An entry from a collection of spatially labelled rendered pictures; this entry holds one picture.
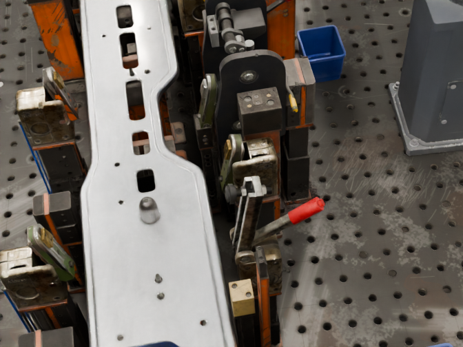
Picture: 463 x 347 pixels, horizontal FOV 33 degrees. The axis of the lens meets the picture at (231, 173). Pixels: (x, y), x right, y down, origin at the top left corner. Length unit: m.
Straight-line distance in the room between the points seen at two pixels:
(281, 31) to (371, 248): 0.53
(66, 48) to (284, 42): 0.51
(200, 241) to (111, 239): 0.15
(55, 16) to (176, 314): 0.85
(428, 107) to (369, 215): 0.26
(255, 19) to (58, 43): 0.63
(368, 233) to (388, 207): 0.08
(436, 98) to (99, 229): 0.76
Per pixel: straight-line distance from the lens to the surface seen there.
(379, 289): 1.61
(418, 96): 1.71
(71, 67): 1.95
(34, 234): 1.23
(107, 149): 1.44
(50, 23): 1.85
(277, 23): 1.78
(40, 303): 1.37
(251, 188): 1.11
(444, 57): 1.60
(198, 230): 1.32
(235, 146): 1.28
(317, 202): 1.16
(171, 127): 1.79
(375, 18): 2.09
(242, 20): 1.41
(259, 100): 1.32
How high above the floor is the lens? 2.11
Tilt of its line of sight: 54 degrees down
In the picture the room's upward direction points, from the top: 5 degrees counter-clockwise
